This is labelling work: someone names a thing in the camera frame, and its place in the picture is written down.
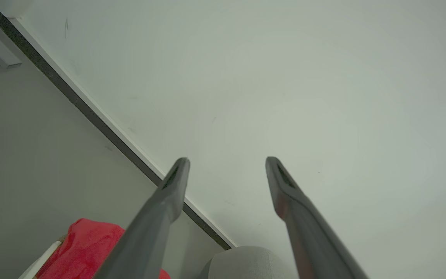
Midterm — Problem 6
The grey fabric seat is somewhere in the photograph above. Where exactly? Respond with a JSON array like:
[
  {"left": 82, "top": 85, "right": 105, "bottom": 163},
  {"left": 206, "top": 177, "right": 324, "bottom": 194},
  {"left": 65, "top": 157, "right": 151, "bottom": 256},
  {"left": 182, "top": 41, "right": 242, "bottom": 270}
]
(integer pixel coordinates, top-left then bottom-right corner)
[{"left": 198, "top": 245, "right": 300, "bottom": 279}]

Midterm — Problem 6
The white wall skirting strip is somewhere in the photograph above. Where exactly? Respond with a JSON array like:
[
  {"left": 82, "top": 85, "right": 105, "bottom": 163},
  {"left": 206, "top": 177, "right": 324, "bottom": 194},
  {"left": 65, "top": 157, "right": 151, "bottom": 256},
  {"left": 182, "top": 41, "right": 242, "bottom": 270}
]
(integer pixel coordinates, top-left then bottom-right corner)
[{"left": 0, "top": 0, "right": 238, "bottom": 250}]

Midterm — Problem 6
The red garment with white stripes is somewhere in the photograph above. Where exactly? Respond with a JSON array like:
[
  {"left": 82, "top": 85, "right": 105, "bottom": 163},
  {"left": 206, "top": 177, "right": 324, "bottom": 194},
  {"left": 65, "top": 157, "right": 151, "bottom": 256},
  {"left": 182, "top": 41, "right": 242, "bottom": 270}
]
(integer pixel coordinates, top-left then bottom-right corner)
[{"left": 35, "top": 218, "right": 171, "bottom": 279}]

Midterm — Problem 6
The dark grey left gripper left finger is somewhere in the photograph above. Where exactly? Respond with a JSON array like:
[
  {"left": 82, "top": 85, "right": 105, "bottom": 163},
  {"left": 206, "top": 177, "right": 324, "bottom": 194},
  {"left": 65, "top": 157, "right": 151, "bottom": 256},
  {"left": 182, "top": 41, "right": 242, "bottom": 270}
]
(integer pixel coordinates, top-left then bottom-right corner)
[{"left": 93, "top": 157, "right": 190, "bottom": 279}]

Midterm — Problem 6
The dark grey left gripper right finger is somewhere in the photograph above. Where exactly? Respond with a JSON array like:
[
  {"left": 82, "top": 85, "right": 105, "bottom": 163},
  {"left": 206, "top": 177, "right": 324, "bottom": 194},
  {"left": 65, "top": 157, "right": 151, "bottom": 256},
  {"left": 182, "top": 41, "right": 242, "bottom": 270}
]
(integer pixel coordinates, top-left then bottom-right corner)
[{"left": 265, "top": 156, "right": 369, "bottom": 279}]

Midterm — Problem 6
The white perforated laundry basket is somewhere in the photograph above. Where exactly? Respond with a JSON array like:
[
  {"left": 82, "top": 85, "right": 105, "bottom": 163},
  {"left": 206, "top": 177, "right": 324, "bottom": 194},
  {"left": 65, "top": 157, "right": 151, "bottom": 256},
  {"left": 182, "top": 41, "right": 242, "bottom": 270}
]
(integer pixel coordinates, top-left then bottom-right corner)
[{"left": 18, "top": 234, "right": 69, "bottom": 279}]

